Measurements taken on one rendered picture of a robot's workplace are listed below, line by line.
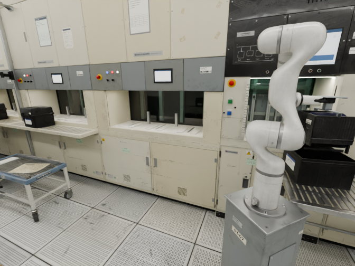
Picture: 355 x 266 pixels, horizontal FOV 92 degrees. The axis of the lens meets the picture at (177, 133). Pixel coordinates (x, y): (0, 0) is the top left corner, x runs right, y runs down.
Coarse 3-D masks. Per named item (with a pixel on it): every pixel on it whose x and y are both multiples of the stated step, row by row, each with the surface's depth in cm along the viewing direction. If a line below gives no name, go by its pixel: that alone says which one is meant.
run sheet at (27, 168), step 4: (24, 164) 198; (28, 164) 197; (32, 164) 197; (36, 164) 197; (40, 164) 198; (44, 164) 197; (48, 164) 197; (16, 168) 188; (20, 168) 188; (24, 168) 188; (28, 168) 188; (32, 168) 187; (36, 168) 187; (40, 168) 188; (8, 172) 180; (12, 172) 180; (16, 172) 180; (20, 172) 180; (24, 172) 180; (28, 172) 180; (32, 172) 178
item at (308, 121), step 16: (320, 96) 100; (336, 96) 99; (304, 112) 106; (336, 112) 91; (304, 128) 105; (320, 128) 95; (336, 128) 93; (352, 128) 92; (304, 144) 113; (320, 144) 99; (336, 144) 95
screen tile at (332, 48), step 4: (328, 36) 112; (332, 36) 111; (328, 40) 113; (332, 40) 112; (336, 40) 111; (332, 44) 112; (336, 44) 112; (324, 48) 114; (328, 48) 114; (332, 48) 113; (320, 52) 116; (324, 52) 115; (328, 52) 114
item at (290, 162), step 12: (288, 156) 116; (300, 156) 101; (312, 156) 122; (324, 156) 120; (336, 156) 110; (288, 168) 115; (300, 168) 100; (312, 168) 98; (324, 168) 97; (336, 168) 96; (348, 168) 94; (300, 180) 102; (312, 180) 100; (324, 180) 98; (336, 180) 97; (348, 180) 96
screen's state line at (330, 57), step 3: (333, 54) 113; (312, 57) 118; (315, 57) 117; (318, 57) 117; (321, 57) 116; (324, 57) 115; (327, 57) 115; (330, 57) 114; (333, 57) 114; (309, 60) 119; (312, 60) 118; (315, 60) 118; (318, 60) 117
